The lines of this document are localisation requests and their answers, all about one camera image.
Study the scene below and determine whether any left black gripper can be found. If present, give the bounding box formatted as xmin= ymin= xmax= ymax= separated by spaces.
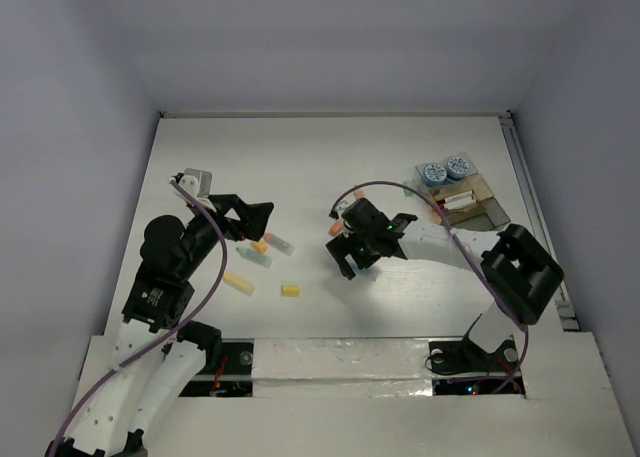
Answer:
xmin=179 ymin=193 xmax=274 ymax=276

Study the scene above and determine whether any blue patterned tape roll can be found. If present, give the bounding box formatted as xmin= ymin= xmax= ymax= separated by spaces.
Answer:
xmin=421 ymin=162 xmax=448 ymax=187

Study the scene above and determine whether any red whiteboard marker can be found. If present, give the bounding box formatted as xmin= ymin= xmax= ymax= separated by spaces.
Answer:
xmin=440 ymin=196 xmax=476 ymax=211

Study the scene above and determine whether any blue whiteboard marker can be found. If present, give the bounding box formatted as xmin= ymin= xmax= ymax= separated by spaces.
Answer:
xmin=440 ymin=199 xmax=476 ymax=212

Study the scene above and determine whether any black whiteboard marker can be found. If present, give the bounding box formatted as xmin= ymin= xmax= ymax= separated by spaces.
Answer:
xmin=444 ymin=190 xmax=473 ymax=202

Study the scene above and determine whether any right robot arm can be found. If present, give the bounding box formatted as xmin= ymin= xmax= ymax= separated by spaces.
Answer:
xmin=326 ymin=198 xmax=564 ymax=369

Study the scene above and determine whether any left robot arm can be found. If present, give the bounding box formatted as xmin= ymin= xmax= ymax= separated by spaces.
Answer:
xmin=46 ymin=194 xmax=274 ymax=456

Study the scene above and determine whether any orange highlighter cap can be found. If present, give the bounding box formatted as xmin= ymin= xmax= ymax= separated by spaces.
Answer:
xmin=329 ymin=221 xmax=343 ymax=236

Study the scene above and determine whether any orange highlighter pen left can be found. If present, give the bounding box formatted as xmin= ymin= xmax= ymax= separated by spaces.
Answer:
xmin=264 ymin=232 xmax=295 ymax=256

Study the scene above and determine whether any green highlighter pen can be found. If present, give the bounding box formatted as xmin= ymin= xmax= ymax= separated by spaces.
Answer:
xmin=236 ymin=247 xmax=273 ymax=268

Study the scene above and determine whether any yellow highlighter pen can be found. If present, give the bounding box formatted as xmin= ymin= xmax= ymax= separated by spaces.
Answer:
xmin=223 ymin=272 xmax=255 ymax=296

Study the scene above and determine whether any yellow highlighter cap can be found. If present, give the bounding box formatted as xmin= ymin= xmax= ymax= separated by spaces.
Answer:
xmin=281 ymin=285 xmax=301 ymax=297

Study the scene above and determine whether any clear compartment organizer box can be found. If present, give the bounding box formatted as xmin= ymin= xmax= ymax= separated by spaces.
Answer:
xmin=411 ymin=152 xmax=511 ymax=231

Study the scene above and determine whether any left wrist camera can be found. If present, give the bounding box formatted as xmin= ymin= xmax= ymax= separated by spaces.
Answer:
xmin=170 ymin=168 xmax=212 ymax=200

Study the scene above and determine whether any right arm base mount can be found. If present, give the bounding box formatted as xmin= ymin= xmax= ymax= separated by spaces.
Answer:
xmin=424 ymin=338 xmax=525 ymax=396

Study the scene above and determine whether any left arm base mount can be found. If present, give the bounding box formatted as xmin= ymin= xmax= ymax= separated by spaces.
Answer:
xmin=180 ymin=340 xmax=254 ymax=398

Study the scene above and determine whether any aluminium rail right edge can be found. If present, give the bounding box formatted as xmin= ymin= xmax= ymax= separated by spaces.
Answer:
xmin=498 ymin=116 xmax=582 ymax=332

